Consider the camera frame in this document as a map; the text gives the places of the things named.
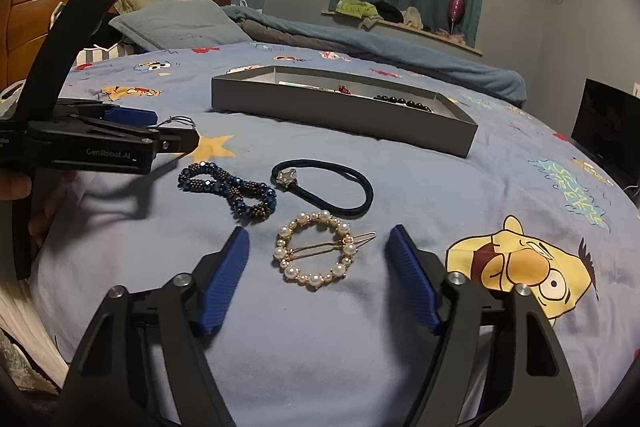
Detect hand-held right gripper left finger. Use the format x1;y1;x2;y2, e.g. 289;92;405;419
54;226;251;427

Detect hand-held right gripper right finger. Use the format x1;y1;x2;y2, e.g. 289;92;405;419
385;224;583;427

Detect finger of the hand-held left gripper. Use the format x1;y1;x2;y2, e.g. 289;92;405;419
55;99;159;128
80;116;202;156

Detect thin wire ring bracelet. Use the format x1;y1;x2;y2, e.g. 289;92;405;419
159;114;198;132

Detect round pearl hair clip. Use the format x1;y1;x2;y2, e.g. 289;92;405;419
272;210;376;292

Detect grey shallow cardboard box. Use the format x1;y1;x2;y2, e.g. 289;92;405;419
211;65;478;158

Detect black bead bracelet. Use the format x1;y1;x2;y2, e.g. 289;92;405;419
372;94;436;114

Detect person's left hand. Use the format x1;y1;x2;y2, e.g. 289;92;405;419
0;169;76;250

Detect black white striped pillow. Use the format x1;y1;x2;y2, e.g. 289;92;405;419
75;37;123;68

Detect grey-blue pillow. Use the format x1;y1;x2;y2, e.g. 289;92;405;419
109;0;251;54

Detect beige pillow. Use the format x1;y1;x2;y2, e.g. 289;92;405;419
114;0;166;15

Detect blue cartoon printed bedsheet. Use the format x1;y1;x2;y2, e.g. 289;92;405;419
30;44;640;427

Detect grey blanket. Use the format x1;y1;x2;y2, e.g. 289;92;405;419
240;18;361;55

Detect green cloth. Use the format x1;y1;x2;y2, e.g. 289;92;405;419
335;0;379;22

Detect blue blanket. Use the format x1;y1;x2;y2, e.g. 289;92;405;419
221;4;527;104

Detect black television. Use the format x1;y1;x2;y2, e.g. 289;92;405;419
570;78;640;188

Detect pink cloth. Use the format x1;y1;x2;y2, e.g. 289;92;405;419
432;26;468;45

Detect black cloth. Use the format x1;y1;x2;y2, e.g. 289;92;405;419
372;1;406;24

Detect window sill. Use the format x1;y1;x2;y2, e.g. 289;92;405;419
321;8;484;58

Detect beige cloth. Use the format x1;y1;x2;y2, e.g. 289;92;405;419
400;7;425;29

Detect blue beaded bracelet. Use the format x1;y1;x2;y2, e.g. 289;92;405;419
178;162;277;224

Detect dark hair tie with star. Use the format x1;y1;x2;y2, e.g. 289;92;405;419
271;158;375;219

